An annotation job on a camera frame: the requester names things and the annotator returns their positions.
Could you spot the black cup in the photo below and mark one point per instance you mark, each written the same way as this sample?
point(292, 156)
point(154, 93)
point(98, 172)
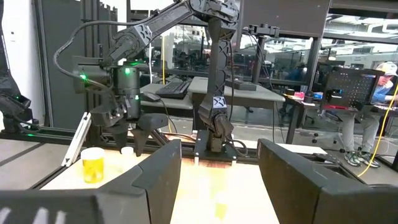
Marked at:
point(309, 97)

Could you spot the white small cap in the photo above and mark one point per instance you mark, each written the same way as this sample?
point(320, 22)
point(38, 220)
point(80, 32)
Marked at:
point(127, 151)

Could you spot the black machine with green light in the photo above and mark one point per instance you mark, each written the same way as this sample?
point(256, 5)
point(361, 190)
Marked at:
point(12, 105)

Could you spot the black computer mouse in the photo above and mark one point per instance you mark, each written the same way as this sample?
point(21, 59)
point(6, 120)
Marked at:
point(150, 96)

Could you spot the black box on desk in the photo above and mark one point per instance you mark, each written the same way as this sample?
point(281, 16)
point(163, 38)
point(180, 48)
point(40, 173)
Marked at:
point(241, 85)

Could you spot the person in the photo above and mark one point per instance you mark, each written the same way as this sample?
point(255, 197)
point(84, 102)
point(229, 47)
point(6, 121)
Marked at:
point(357, 124)

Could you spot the red item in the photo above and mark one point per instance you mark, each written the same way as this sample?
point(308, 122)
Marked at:
point(299, 95)

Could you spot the large white-capped pill bottle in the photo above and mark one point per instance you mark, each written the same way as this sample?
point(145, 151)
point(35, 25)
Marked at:
point(92, 165)

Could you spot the black tape roll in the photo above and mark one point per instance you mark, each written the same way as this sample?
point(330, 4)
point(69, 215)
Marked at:
point(289, 92)

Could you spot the dark grey cabinet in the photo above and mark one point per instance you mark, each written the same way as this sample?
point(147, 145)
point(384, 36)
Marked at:
point(59, 25)

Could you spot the grey monitor back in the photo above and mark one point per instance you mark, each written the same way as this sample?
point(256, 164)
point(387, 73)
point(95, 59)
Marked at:
point(286, 15)

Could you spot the dark desk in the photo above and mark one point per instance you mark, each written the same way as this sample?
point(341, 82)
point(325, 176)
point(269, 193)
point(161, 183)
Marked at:
point(292, 124)

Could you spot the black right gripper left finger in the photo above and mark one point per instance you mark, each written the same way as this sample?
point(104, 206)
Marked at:
point(140, 199)

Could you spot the silver ridged bracket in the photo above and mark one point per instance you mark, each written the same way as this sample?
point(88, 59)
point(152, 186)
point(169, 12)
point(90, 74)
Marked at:
point(76, 140)

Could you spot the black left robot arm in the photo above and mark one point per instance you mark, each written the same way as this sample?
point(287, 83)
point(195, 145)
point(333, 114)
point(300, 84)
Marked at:
point(217, 62)

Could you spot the black keyboard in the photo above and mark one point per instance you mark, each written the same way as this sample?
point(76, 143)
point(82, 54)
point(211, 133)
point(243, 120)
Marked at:
point(174, 90)

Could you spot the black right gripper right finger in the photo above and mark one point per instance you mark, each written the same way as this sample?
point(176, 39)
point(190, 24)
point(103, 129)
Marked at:
point(311, 202)

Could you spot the black perforated panel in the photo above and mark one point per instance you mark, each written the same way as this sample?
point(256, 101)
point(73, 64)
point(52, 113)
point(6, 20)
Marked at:
point(351, 87)

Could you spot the grey desk with keyboard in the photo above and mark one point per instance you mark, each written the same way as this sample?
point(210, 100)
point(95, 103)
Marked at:
point(174, 104)

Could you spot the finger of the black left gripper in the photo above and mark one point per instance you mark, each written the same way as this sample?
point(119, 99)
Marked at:
point(109, 118)
point(152, 121)

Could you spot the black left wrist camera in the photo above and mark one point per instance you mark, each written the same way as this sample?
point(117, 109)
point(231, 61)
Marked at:
point(90, 74)

